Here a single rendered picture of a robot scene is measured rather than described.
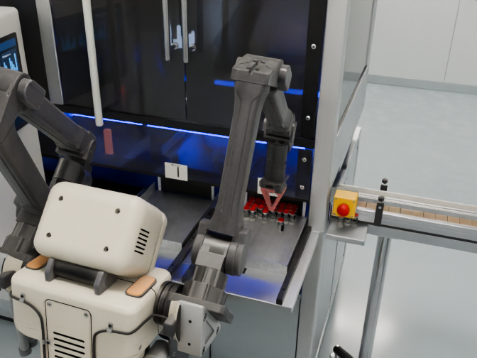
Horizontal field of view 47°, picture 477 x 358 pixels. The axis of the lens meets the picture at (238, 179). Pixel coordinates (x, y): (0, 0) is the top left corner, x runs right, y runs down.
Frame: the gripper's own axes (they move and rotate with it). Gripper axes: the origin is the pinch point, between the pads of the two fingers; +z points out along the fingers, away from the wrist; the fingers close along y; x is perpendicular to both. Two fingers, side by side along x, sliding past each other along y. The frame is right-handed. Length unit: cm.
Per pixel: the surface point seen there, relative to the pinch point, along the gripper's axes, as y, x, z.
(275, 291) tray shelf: -8.1, -5.0, 22.0
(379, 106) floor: 420, -12, 50
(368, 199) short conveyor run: 38.0, -25.4, 7.0
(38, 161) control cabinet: 18, 91, 6
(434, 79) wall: 492, -63, 28
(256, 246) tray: 11.2, 6.1, 19.1
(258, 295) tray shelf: -11.4, -0.9, 22.5
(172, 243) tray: 0.6, 30.9, 18.2
